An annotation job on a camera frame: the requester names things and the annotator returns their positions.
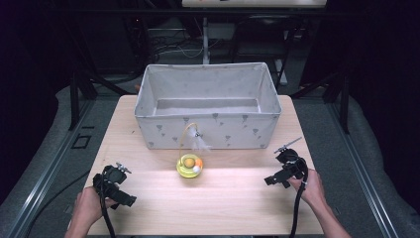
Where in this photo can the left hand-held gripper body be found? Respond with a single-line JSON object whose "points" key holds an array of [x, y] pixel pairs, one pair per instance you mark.
{"points": [[112, 180]]}

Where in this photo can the person's left hand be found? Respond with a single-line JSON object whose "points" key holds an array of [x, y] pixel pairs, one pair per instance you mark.
{"points": [[87, 205]]}

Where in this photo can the black chair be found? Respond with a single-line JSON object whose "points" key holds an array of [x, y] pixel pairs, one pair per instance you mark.
{"points": [[261, 36]]}

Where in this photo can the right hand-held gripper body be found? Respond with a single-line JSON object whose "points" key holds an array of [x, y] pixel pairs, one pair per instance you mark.
{"points": [[292, 163]]}

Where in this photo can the aluminium floor rail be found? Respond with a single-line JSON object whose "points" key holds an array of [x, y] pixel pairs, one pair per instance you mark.
{"points": [[363, 172], [49, 172]]}

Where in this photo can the yellow cat toy with feather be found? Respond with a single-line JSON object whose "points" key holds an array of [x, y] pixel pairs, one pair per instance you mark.
{"points": [[188, 169]]}

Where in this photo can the black metal stand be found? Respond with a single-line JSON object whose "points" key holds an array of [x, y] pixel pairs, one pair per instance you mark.
{"points": [[74, 99], [343, 102]]}

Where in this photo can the grey printed fabric storage box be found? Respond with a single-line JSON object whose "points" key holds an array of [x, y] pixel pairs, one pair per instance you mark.
{"points": [[211, 134]]}

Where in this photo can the person's right hand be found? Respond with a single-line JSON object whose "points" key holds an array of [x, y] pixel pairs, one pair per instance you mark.
{"points": [[312, 190]]}

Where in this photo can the white table leg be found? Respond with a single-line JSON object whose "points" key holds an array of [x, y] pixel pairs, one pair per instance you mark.
{"points": [[205, 39]]}

